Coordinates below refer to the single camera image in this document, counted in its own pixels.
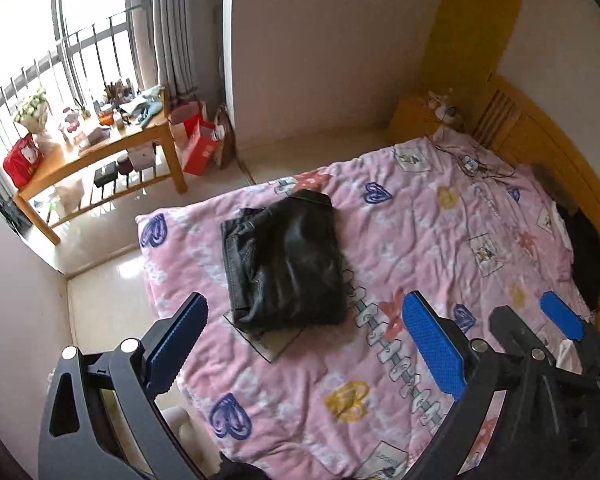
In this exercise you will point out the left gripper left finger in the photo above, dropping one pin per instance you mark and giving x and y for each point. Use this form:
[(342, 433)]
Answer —
[(77, 440)]

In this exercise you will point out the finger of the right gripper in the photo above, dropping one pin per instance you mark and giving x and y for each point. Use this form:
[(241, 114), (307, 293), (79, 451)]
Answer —
[(549, 423), (575, 329)]

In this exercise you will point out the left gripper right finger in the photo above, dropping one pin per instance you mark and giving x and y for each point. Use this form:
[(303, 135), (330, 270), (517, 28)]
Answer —
[(469, 370)]

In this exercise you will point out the black leather jacket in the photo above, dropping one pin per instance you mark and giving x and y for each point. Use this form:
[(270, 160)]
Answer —
[(283, 265)]

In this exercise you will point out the black garment near headboard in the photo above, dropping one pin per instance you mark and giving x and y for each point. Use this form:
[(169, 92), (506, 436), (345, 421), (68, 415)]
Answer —
[(585, 243)]

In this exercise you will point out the pink patterned bed blanket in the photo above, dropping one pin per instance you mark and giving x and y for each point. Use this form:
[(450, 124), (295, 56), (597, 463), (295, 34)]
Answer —
[(443, 216)]

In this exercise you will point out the wooden bed headboard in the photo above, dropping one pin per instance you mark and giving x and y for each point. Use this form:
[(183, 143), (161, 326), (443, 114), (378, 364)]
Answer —
[(509, 124)]

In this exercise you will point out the plush toy on nightstand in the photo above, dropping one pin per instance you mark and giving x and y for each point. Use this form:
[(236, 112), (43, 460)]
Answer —
[(444, 110)]

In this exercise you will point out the black box under table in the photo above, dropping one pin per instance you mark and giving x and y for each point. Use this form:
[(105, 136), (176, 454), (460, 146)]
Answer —
[(105, 175)]

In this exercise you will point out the wooden nightstand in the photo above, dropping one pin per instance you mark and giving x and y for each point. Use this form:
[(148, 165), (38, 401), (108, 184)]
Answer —
[(413, 119)]

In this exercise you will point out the wooden side table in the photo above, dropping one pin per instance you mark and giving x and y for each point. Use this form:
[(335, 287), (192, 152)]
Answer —
[(62, 164)]

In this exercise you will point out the red bag on table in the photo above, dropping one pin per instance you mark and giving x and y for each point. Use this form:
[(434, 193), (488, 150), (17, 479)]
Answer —
[(22, 161)]

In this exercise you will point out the white box under table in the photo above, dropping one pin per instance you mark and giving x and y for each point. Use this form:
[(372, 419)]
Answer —
[(142, 157)]

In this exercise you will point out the red gift bag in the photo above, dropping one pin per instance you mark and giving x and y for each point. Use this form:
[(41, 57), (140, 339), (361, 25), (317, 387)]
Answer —
[(195, 136)]

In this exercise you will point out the brown paper bag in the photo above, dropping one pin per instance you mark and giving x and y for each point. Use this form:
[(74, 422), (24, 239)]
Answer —
[(225, 151)]

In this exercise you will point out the white flower bouquet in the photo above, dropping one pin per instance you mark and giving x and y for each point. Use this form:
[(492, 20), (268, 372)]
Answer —
[(32, 113)]

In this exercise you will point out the teal cloth on table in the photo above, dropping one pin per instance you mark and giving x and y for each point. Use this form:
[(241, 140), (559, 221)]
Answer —
[(145, 106)]

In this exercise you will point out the balcony window railing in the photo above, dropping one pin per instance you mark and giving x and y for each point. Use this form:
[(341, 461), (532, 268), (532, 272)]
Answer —
[(70, 49)]

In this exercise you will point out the grey curtain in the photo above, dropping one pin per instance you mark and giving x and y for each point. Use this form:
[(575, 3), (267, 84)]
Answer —
[(174, 49)]

